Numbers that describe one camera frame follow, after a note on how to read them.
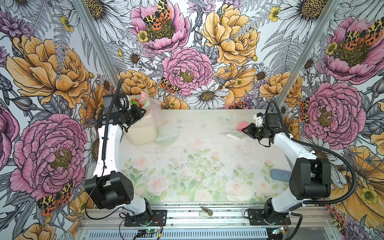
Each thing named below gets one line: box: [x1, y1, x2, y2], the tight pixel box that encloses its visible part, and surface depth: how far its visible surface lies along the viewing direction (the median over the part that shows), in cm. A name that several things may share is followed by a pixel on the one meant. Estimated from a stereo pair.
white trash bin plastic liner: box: [125, 98, 163, 146], surface depth 89 cm
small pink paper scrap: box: [139, 91, 147, 103], surface depth 79 cm
